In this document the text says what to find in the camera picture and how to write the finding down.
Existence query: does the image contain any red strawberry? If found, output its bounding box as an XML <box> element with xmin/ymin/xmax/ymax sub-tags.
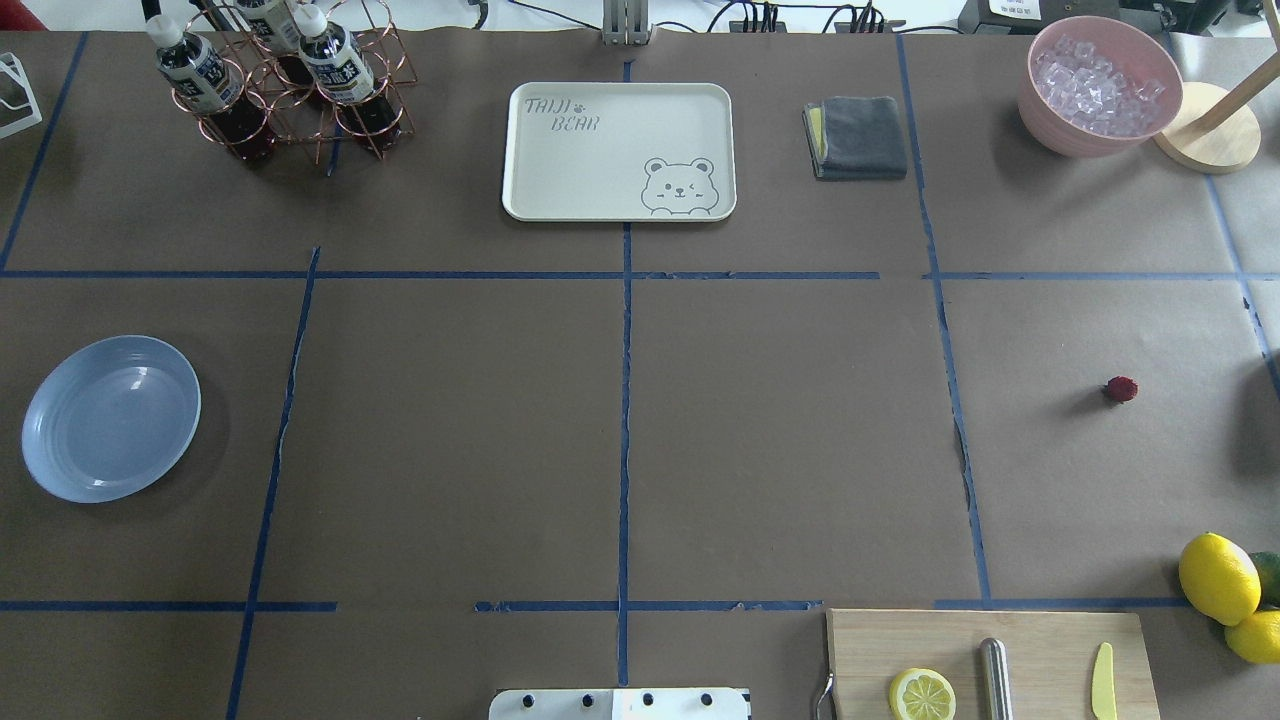
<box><xmin>1101</xmin><ymin>375</ymin><xmax>1140</xmax><ymax>404</ymax></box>

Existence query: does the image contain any blue plastic plate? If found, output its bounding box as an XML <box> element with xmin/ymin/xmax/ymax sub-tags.
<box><xmin>20</xmin><ymin>334</ymin><xmax>204</xmax><ymax>503</ymax></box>

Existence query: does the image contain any cream bear tray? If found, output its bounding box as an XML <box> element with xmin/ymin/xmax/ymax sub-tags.
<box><xmin>500</xmin><ymin>82</ymin><xmax>739</xmax><ymax>223</ymax></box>

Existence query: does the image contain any grey folded cloth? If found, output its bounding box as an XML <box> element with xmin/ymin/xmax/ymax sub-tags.
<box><xmin>803</xmin><ymin>96</ymin><xmax>908</xmax><ymax>181</ymax></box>

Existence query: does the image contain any tea bottle white cap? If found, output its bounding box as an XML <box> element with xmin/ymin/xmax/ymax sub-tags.
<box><xmin>233</xmin><ymin>1</ymin><xmax>325</xmax><ymax>109</ymax></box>
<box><xmin>293</xmin><ymin>4</ymin><xmax>401</xmax><ymax>155</ymax></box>
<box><xmin>145</xmin><ymin>14</ymin><xmax>275</xmax><ymax>161</ymax></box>

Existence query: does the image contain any lemon half slice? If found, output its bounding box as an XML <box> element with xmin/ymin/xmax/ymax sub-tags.
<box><xmin>888</xmin><ymin>667</ymin><xmax>957</xmax><ymax>720</ymax></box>

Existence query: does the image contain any wooden cutting board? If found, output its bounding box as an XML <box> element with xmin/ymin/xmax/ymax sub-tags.
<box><xmin>826</xmin><ymin>609</ymin><xmax>1162</xmax><ymax>720</ymax></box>

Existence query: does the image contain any pink bowl of ice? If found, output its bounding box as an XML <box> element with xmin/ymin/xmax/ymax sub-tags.
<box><xmin>1018</xmin><ymin>15</ymin><xmax>1183</xmax><ymax>158</ymax></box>

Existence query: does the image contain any yellow plastic knife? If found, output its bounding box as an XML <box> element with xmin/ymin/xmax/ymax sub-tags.
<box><xmin>1091</xmin><ymin>642</ymin><xmax>1117</xmax><ymax>720</ymax></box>

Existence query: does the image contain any yellow lemon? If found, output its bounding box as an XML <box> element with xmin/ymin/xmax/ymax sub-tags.
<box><xmin>1224</xmin><ymin>609</ymin><xmax>1279</xmax><ymax>664</ymax></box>
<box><xmin>1178</xmin><ymin>532</ymin><xmax>1262</xmax><ymax>626</ymax></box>

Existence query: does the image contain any wooden cup stand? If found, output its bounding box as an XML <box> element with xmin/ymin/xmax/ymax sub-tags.
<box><xmin>1155</xmin><ymin>53</ymin><xmax>1279</xmax><ymax>174</ymax></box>

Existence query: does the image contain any green lime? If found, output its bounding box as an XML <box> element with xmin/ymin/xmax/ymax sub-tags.
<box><xmin>1249</xmin><ymin>551</ymin><xmax>1280</xmax><ymax>609</ymax></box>

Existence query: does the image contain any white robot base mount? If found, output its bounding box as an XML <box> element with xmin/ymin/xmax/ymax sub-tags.
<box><xmin>488</xmin><ymin>687</ymin><xmax>753</xmax><ymax>719</ymax></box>

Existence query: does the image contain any copper wire bottle rack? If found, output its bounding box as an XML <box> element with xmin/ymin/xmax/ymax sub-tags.
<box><xmin>172</xmin><ymin>1</ymin><xmax>419</xmax><ymax>174</ymax></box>

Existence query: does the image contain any white wire rack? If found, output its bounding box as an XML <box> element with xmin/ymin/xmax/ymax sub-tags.
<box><xmin>1</xmin><ymin>53</ymin><xmax>44</xmax><ymax>138</ymax></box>

